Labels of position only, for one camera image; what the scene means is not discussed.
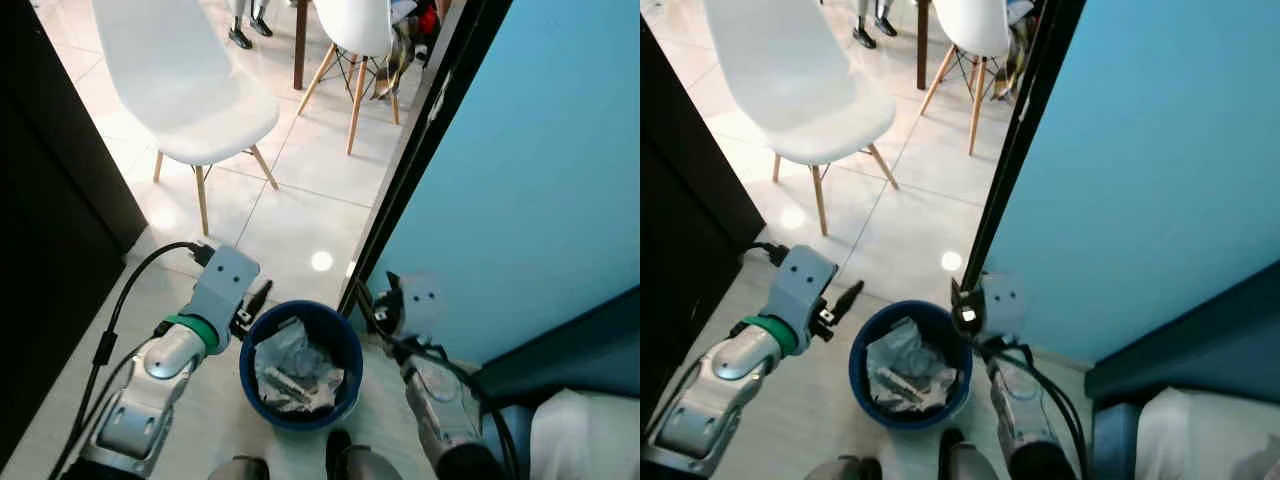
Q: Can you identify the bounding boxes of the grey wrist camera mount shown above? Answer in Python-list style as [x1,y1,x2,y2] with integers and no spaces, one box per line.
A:
[395,272,446,336]
[775,245,839,336]
[190,247,261,336]
[980,272,1031,336]

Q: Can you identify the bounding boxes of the person's legs black shoes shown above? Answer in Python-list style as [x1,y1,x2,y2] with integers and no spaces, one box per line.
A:
[228,0,276,51]
[853,0,899,51]

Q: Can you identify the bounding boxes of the dark brown table leg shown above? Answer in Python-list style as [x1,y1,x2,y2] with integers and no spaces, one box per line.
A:
[915,0,931,91]
[293,0,309,91]

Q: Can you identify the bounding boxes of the black door frame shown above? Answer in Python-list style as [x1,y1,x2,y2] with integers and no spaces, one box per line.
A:
[335,0,516,316]
[960,0,1086,301]

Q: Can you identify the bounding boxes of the white shell chair wooden legs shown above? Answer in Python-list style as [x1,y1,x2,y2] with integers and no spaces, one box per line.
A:
[298,0,401,156]
[703,0,899,238]
[90,0,281,236]
[920,0,1016,156]

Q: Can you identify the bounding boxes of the cream sheeted bed mattress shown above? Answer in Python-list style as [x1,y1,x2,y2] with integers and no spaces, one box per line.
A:
[1135,388,1280,480]
[528,388,641,480]

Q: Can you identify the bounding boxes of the robot leg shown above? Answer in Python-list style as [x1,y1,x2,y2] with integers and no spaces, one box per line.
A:
[938,428,1003,480]
[325,430,403,480]
[208,455,271,480]
[803,455,873,480]

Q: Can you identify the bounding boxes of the crumpled white bin liner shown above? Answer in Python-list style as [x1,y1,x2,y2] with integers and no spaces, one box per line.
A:
[865,318,959,413]
[253,318,346,416]

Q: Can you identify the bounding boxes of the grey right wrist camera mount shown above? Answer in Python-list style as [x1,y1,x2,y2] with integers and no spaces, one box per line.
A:
[395,272,446,336]
[980,272,1031,336]

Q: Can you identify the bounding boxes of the blue upholstered bed frame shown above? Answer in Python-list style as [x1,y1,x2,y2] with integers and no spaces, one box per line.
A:
[1085,260,1280,480]
[470,285,641,480]

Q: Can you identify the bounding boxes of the robot left leg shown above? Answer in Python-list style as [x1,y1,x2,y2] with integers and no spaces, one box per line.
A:
[803,455,873,480]
[208,455,271,480]

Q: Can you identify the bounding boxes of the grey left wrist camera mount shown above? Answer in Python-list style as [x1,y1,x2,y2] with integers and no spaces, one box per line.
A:
[775,245,839,336]
[190,247,261,336]

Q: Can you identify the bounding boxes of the black cabinet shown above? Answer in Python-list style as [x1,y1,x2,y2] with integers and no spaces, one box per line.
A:
[640,20,769,401]
[0,0,151,471]

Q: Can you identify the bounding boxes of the round blue waste bin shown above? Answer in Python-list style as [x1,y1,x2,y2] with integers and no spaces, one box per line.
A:
[848,300,974,431]
[238,300,364,433]

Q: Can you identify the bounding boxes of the robot right leg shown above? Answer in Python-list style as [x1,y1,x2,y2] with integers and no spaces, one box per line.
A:
[325,430,403,480]
[938,428,1003,480]

